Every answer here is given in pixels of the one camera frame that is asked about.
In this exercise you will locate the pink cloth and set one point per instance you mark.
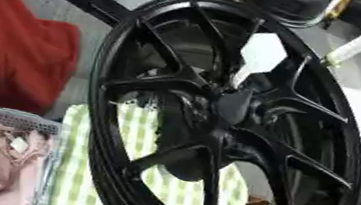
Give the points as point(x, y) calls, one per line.
point(4, 167)

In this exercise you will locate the black round wheel rim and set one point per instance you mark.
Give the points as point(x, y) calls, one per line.
point(286, 5)

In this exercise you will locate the black spoked wheel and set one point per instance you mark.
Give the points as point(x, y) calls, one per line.
point(217, 140)

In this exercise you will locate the black stand bar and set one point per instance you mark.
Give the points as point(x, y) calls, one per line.
point(92, 1)

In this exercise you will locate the red cloth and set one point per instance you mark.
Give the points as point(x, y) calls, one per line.
point(15, 47)

